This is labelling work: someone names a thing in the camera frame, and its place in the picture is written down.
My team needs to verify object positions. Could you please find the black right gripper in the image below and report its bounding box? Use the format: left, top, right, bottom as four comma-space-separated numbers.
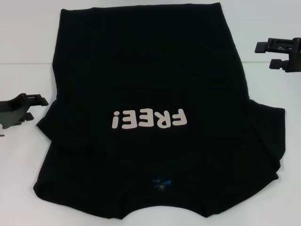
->
254, 36, 301, 74

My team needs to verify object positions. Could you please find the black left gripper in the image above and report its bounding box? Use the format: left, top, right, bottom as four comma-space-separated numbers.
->
0, 93, 49, 130

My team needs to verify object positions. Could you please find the black t-shirt with FREE print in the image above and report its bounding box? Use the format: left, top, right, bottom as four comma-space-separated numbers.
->
34, 1, 287, 214

